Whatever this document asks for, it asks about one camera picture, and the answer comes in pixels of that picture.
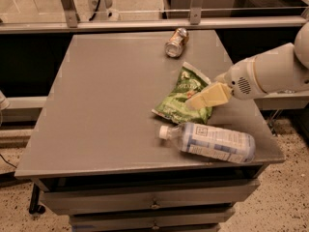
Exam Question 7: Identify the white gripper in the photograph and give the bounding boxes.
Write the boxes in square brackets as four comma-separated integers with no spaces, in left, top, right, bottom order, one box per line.
[185,57,267,110]

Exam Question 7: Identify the metal drawer knob upper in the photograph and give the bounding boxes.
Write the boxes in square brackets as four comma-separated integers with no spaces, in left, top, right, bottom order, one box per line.
[150,202,160,210]

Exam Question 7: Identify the upper grey drawer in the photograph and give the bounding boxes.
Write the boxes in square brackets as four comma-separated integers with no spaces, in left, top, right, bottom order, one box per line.
[41,179,260,215]

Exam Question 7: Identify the aluminium frame rail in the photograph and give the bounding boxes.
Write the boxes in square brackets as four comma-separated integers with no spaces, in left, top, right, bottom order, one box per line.
[0,16,308,34]

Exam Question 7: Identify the lower grey drawer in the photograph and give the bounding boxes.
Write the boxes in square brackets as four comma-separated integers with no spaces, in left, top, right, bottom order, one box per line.
[70,207,235,232]

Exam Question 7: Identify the grey drawer cabinet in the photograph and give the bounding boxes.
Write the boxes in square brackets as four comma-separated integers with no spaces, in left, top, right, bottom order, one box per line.
[15,30,284,232]

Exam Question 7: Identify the black caster leg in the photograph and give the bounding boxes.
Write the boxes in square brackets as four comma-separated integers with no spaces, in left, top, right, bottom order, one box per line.
[28,185,45,215]

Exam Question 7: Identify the green jalapeno chip bag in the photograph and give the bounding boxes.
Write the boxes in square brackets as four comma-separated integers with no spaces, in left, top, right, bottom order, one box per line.
[152,62,212,124]

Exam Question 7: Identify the clear blue-label plastic bottle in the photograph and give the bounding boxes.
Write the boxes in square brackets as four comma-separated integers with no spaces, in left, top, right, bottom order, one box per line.
[158,122,256,163]

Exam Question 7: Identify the grey drawer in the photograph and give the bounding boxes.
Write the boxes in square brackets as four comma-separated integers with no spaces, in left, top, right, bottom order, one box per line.
[41,179,260,215]
[70,207,235,232]

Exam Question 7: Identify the metal drawer knob lower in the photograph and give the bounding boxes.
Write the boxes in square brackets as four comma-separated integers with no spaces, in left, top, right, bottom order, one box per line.
[152,222,160,231]

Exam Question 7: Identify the silver gold soda can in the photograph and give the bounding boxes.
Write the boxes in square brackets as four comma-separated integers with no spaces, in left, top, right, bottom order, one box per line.
[165,27,189,58]

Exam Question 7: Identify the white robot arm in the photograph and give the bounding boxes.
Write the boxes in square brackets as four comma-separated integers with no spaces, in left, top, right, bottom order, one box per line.
[185,23,309,110]

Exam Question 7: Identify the metal drawer knob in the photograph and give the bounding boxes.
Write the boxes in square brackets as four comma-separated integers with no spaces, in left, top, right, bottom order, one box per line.
[150,202,160,210]
[152,222,160,231]

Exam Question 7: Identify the black floor cable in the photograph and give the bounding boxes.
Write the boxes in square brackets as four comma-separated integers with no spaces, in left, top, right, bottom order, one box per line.
[0,153,17,170]

